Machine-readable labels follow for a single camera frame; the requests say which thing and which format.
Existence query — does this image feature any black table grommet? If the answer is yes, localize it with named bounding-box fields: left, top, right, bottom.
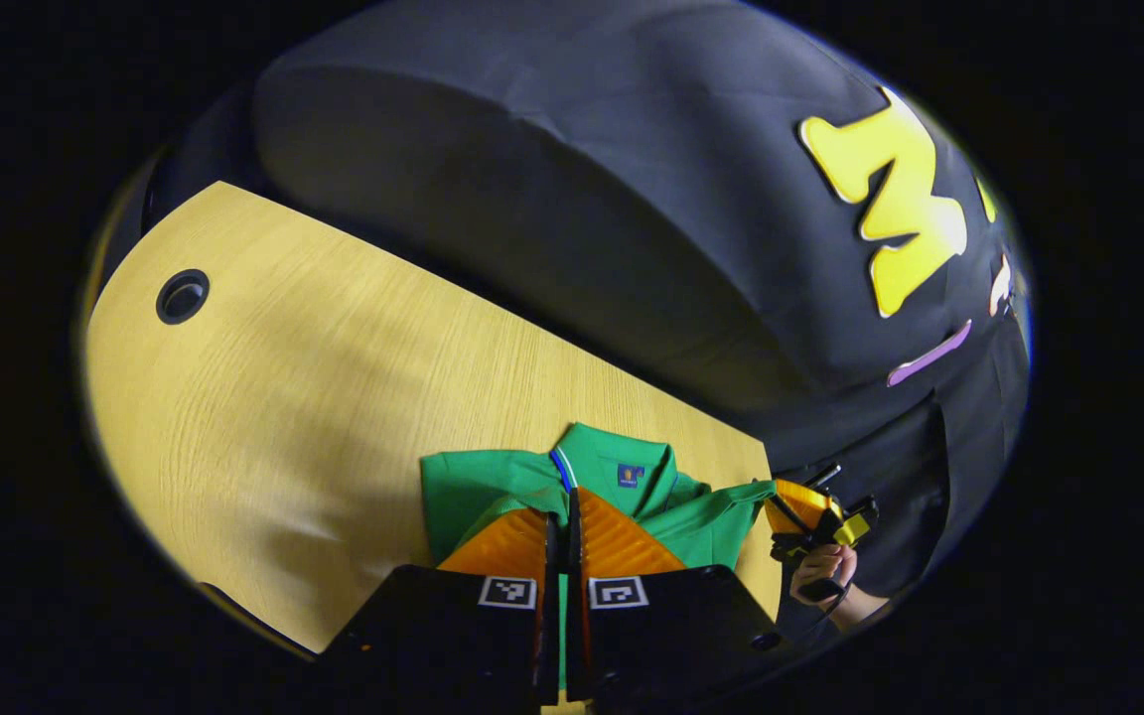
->
left=155, top=268, right=212, bottom=327

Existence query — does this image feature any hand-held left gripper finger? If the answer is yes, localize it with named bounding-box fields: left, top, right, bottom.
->
left=319, top=487, right=563, bottom=715
left=566, top=486, right=787, bottom=714

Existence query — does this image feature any green T-shirt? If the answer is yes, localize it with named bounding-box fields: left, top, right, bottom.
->
left=420, top=422, right=784, bottom=696

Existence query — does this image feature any black backdrop cloth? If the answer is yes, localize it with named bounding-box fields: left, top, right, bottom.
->
left=140, top=0, right=1035, bottom=637

